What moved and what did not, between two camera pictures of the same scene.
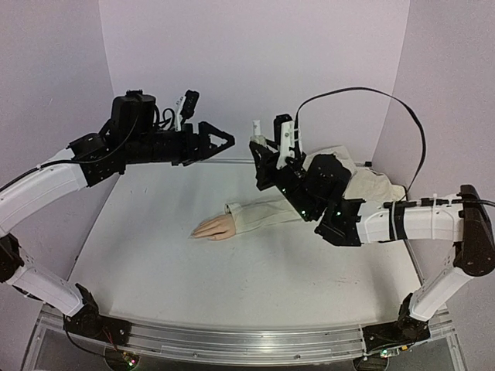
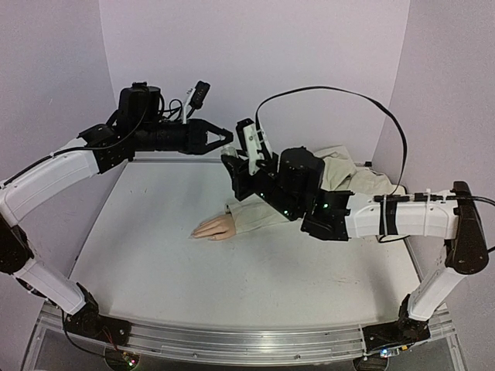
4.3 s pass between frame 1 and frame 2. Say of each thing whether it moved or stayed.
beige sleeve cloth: stayed
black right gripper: moved
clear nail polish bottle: moved
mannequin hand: stayed
